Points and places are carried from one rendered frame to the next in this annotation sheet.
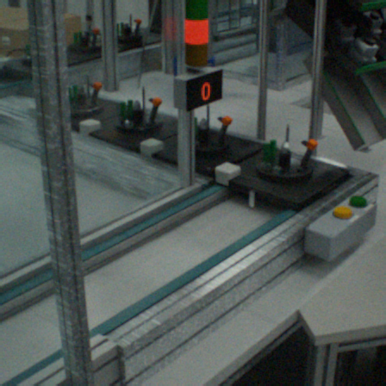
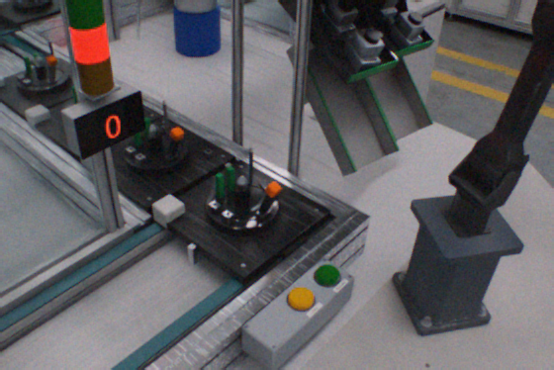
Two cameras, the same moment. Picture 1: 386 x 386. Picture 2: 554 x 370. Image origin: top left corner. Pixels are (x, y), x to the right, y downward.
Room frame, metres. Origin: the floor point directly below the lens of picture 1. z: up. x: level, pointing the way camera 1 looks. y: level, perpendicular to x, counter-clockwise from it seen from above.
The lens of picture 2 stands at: (0.75, -0.27, 1.65)
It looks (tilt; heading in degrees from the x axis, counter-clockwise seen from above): 38 degrees down; 359
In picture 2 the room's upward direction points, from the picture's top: 3 degrees clockwise
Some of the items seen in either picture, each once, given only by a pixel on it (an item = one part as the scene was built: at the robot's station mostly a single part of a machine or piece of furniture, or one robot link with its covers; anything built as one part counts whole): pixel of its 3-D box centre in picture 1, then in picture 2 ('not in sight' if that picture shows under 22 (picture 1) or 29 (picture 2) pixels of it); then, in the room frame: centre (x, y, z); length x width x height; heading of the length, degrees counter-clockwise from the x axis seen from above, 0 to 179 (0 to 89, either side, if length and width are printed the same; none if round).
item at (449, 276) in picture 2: not in sight; (452, 263); (1.42, -0.60, 0.96); 0.15 x 0.15 x 0.20; 13
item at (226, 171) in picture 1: (227, 174); (168, 212); (1.52, -0.08, 0.97); 0.05 x 0.05 x 0.04; 50
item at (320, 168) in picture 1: (283, 176); (241, 215); (1.53, -0.22, 0.96); 0.24 x 0.24 x 0.02; 50
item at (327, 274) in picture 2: (357, 202); (326, 276); (1.38, -0.37, 0.96); 0.04 x 0.04 x 0.02
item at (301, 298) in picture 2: (343, 214); (301, 299); (1.33, -0.32, 0.96); 0.04 x 0.04 x 0.02
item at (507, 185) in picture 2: not in sight; (481, 178); (1.43, -0.60, 1.15); 0.09 x 0.07 x 0.06; 29
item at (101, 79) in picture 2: (196, 52); (95, 72); (1.46, 0.00, 1.28); 0.05 x 0.05 x 0.05
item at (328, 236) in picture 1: (341, 226); (300, 312); (1.33, -0.32, 0.93); 0.21 x 0.07 x 0.06; 140
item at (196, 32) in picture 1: (196, 30); (90, 41); (1.46, 0.00, 1.33); 0.05 x 0.05 x 0.05
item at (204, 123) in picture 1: (202, 132); (154, 139); (1.70, -0.02, 1.01); 0.24 x 0.24 x 0.13; 50
